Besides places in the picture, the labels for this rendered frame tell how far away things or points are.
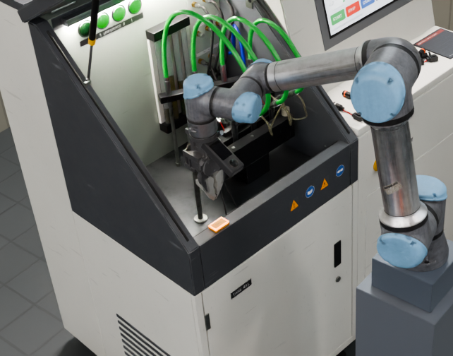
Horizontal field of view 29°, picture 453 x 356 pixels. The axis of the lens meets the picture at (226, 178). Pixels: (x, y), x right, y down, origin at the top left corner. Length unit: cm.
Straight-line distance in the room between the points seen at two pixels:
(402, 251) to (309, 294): 81
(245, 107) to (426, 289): 67
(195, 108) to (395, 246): 58
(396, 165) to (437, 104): 105
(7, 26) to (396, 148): 119
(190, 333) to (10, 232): 169
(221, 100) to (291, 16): 69
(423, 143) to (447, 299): 80
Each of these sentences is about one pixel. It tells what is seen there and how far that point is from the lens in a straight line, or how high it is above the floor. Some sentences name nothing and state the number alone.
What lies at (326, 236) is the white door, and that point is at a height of 66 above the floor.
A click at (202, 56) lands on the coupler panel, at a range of 289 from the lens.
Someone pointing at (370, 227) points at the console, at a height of 56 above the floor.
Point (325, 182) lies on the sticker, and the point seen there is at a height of 87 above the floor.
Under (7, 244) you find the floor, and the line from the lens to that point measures 406.
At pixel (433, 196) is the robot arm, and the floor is 112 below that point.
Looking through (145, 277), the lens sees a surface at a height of 72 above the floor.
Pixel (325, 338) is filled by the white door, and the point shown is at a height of 20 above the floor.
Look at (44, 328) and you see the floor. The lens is 362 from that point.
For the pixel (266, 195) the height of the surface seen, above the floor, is 95.
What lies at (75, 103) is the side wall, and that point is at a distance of 246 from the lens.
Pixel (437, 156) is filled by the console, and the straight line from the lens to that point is 319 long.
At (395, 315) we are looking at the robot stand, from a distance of 242.
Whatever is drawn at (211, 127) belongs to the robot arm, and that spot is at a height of 128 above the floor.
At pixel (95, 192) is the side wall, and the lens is 262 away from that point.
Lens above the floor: 249
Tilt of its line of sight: 36 degrees down
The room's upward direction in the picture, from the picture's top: 6 degrees counter-clockwise
